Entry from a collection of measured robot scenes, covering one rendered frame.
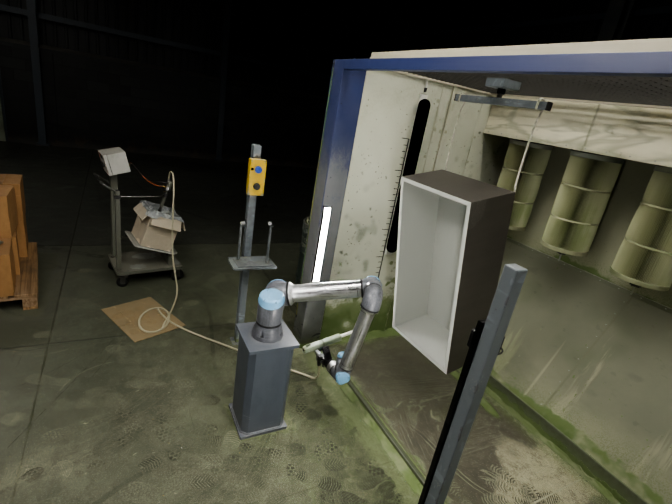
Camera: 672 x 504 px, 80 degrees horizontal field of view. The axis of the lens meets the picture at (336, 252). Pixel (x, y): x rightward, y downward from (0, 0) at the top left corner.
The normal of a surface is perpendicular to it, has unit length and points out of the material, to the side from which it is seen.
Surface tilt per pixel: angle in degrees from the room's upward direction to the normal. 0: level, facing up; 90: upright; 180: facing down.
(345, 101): 90
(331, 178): 90
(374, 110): 90
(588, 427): 57
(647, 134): 90
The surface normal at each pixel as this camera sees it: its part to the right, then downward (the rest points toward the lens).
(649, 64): -0.88, 0.02
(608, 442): -0.65, -0.48
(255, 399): 0.45, 0.38
